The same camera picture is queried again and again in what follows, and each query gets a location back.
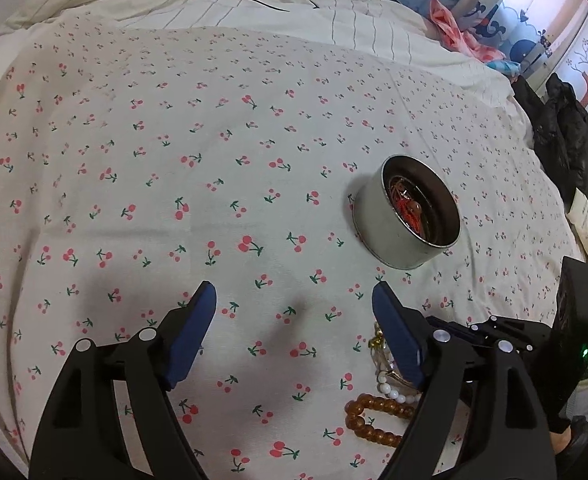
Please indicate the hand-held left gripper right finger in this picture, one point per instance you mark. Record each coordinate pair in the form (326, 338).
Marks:
(396, 332)

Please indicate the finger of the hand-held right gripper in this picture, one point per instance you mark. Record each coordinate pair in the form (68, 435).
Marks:
(524, 332)

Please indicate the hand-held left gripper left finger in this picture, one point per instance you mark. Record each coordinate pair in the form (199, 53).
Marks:
(189, 340)

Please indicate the round metal tin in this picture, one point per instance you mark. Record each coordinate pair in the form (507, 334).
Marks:
(374, 230)

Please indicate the black jacket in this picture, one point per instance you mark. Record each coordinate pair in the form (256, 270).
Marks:
(564, 135)

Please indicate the cherry print bed sheet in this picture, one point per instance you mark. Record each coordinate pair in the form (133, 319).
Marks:
(174, 135)

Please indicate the light blue cloth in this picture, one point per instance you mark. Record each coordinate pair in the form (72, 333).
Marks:
(504, 66)

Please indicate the white striped quilt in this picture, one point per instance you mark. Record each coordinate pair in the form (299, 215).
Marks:
(374, 25)

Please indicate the pink cloth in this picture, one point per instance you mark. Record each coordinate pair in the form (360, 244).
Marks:
(444, 22)

